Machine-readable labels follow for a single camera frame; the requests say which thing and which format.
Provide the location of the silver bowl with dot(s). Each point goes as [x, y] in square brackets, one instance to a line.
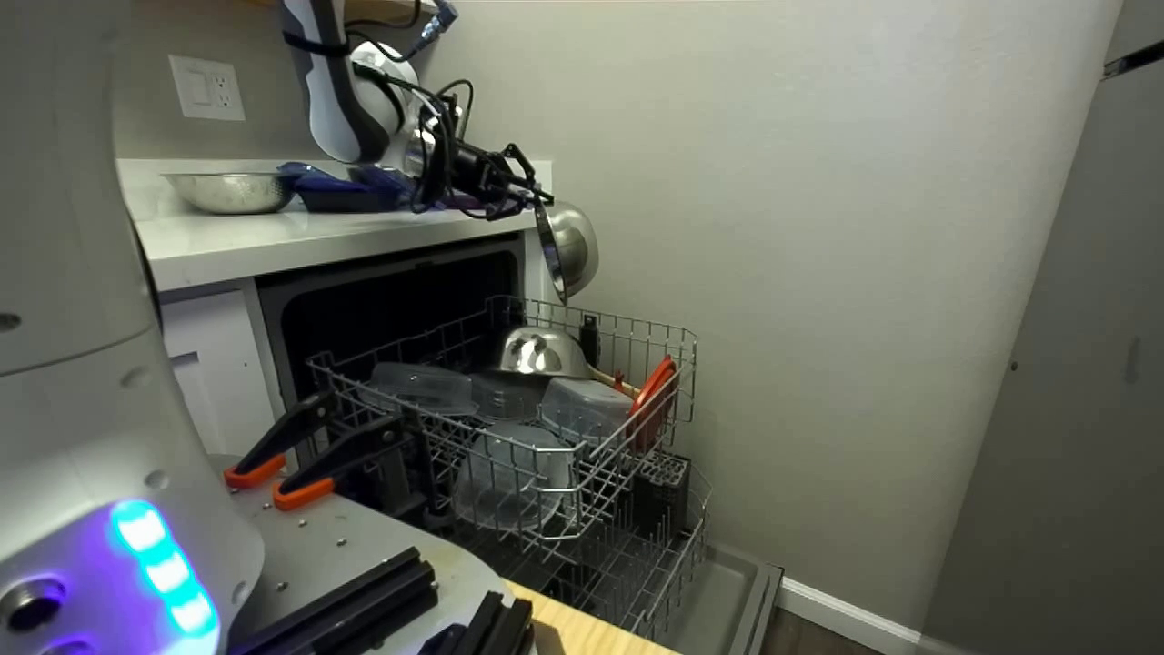
[568, 247]
[538, 350]

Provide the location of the lower dishwasher rack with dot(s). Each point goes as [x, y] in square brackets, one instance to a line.
[633, 573]

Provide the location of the large metal colander bowl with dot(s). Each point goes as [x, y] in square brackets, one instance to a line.
[230, 191]

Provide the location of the white wire dishwasher rack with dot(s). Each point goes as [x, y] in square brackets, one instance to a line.
[530, 454]

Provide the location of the white wall outlet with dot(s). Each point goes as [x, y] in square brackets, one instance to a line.
[206, 87]

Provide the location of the robot base with light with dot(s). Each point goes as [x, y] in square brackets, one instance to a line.
[116, 535]

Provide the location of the dark blue plate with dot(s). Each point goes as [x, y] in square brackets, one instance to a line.
[357, 191]

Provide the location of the black rail on base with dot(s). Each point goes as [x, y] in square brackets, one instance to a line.
[353, 615]

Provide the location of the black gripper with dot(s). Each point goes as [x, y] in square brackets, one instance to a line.
[480, 182]

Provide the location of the silver bowl in rack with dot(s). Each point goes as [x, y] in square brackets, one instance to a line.
[538, 350]

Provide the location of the wooden utensil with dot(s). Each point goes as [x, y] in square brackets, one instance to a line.
[612, 380]

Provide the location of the orange handled clamp right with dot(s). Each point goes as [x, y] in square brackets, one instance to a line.
[321, 473]

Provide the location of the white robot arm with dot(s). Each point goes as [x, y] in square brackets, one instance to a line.
[366, 106]

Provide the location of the orange handled clamp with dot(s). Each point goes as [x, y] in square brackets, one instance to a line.
[271, 452]
[321, 473]

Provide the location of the orange handled clamp left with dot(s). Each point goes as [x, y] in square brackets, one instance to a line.
[271, 452]

